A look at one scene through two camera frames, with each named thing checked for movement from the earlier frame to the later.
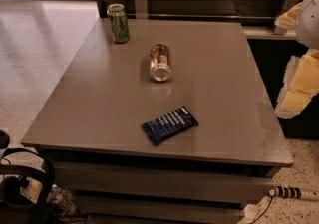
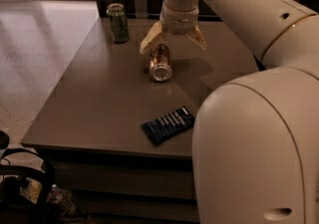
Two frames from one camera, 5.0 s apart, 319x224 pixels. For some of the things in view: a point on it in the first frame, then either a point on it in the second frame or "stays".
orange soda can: (159, 68) stays
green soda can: (119, 23) stays
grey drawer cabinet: (163, 188) stays
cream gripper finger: (301, 83) -> (157, 30)
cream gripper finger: (289, 19) -> (197, 38)
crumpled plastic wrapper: (62, 198) stays
